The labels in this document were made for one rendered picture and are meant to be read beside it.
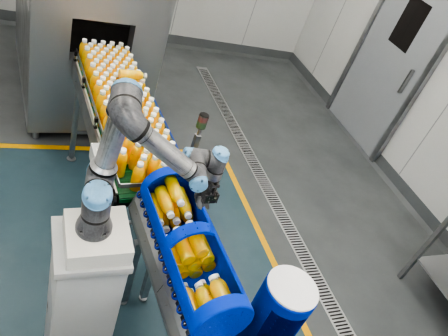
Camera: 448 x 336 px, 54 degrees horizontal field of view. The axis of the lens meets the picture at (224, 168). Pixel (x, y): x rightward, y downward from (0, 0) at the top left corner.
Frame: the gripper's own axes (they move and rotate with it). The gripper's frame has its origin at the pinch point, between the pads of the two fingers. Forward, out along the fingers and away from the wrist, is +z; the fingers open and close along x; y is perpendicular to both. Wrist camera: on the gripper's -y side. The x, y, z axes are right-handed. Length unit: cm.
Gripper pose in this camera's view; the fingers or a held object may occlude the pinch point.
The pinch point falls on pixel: (199, 205)
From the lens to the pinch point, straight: 207.7
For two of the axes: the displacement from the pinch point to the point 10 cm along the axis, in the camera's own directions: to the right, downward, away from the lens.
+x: 8.8, -0.3, 4.7
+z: -2.9, 7.5, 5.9
